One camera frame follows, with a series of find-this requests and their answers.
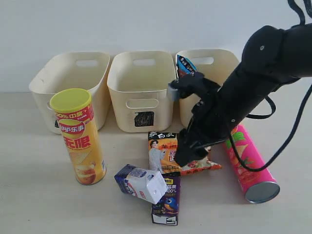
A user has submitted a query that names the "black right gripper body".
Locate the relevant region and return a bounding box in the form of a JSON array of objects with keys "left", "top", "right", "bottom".
[{"left": 186, "top": 78, "right": 229, "bottom": 146}]

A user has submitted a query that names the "blue noodle packet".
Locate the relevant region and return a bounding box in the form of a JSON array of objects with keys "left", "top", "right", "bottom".
[{"left": 176, "top": 55, "right": 197, "bottom": 78}]

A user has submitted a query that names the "orange snack bag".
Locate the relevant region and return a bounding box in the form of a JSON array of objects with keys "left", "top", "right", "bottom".
[{"left": 148, "top": 131, "right": 222, "bottom": 176}]

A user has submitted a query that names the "pink Lays chips can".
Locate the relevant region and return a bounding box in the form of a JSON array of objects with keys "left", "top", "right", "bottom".
[{"left": 223, "top": 124, "right": 281, "bottom": 205}]

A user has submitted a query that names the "yellow Lays chips can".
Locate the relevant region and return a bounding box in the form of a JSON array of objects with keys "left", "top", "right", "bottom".
[{"left": 50, "top": 88, "right": 106, "bottom": 185}]

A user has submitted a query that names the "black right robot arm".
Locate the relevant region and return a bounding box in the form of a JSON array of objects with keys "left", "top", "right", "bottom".
[{"left": 170, "top": 24, "right": 312, "bottom": 166}]

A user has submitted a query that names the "right cream plastic bin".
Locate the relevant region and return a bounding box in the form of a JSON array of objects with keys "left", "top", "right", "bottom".
[{"left": 177, "top": 49, "right": 239, "bottom": 127}]

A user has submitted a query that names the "cream plastic bin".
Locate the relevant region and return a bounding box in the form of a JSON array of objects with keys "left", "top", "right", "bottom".
[
  {"left": 107, "top": 51, "right": 176, "bottom": 133},
  {"left": 29, "top": 52, "right": 111, "bottom": 134},
  {"left": 177, "top": 49, "right": 239, "bottom": 127}
]

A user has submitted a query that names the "middle cream plastic bin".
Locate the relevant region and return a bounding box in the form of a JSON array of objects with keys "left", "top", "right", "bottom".
[{"left": 107, "top": 51, "right": 176, "bottom": 133}]

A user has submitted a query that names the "white blue milk carton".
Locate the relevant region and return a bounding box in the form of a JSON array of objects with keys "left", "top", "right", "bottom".
[{"left": 114, "top": 164, "right": 168, "bottom": 204}]

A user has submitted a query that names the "purple juice box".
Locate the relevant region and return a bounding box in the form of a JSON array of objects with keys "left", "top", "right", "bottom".
[{"left": 151, "top": 175, "right": 180, "bottom": 226}]

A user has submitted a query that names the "left cream plastic bin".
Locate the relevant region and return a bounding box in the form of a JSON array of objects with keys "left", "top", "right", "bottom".
[{"left": 29, "top": 52, "right": 111, "bottom": 134}]

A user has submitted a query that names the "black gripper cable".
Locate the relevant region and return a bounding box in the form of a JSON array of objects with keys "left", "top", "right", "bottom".
[{"left": 225, "top": 0, "right": 312, "bottom": 172}]

